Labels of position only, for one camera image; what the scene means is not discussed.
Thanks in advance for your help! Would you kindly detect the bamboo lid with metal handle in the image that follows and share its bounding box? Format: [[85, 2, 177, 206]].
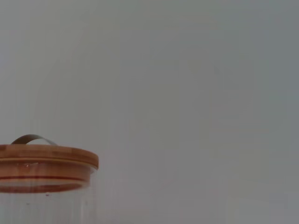
[[0, 133, 100, 194]]

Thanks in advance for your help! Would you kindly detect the clear glass water dispenser jar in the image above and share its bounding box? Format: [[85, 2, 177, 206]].
[[0, 163, 98, 224]]

